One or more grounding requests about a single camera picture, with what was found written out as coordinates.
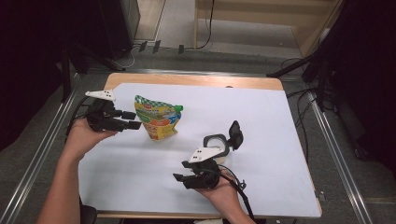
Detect clear jar with black lid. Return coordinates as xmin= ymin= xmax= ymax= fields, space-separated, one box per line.
xmin=203 ymin=120 xmax=245 ymax=166

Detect white floor cable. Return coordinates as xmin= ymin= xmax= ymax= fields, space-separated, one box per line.
xmin=114 ymin=45 xmax=138 ymax=70

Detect light wooden frame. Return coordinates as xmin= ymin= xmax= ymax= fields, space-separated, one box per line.
xmin=192 ymin=0 xmax=346 ymax=59

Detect person's left hand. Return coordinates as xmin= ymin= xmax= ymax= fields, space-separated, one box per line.
xmin=64 ymin=119 xmax=118 ymax=161

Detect dark curtain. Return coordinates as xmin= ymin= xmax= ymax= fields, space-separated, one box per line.
xmin=323 ymin=0 xmax=396 ymax=174
xmin=0 ymin=0 xmax=73 ymax=152

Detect long aluminium floor rail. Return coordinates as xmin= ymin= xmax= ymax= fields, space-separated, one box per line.
xmin=306 ymin=91 xmax=375 ymax=224
xmin=0 ymin=73 xmax=84 ymax=224

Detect thin black hanging cable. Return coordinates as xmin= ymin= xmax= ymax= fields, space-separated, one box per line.
xmin=195 ymin=0 xmax=217 ymax=50

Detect wooden table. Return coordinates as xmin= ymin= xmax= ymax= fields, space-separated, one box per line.
xmin=78 ymin=72 xmax=323 ymax=220

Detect white table sheet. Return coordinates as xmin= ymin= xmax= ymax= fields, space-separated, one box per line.
xmin=78 ymin=82 xmax=322 ymax=218

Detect left hand-held gripper cable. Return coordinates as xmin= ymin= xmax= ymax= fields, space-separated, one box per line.
xmin=64 ymin=95 xmax=92 ymax=138

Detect right hand-held gripper cable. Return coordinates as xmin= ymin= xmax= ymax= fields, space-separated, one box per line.
xmin=218 ymin=163 xmax=258 ymax=224

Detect black cabinet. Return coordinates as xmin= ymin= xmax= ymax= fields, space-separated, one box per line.
xmin=98 ymin=0 xmax=141 ymax=61

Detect person's right hand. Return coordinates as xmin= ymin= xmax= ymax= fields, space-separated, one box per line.
xmin=195 ymin=179 xmax=247 ymax=218

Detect yellow refill pouch green cap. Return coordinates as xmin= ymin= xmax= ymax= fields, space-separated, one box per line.
xmin=134 ymin=94 xmax=185 ymax=142

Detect black floor cables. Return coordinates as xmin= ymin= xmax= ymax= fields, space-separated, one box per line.
xmin=279 ymin=57 xmax=322 ymax=163

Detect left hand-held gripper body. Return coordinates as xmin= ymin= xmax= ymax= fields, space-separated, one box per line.
xmin=84 ymin=90 xmax=125 ymax=133

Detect hand-held gripper cable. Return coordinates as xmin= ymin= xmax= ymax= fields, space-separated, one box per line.
xmin=218 ymin=163 xmax=258 ymax=224
xmin=64 ymin=95 xmax=92 ymax=138

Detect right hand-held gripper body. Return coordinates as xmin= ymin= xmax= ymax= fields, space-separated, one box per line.
xmin=185 ymin=147 xmax=225 ymax=190

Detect black metal stand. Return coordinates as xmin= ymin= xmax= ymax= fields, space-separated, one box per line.
xmin=265 ymin=31 xmax=336 ymax=113
xmin=58 ymin=42 xmax=126 ymax=104

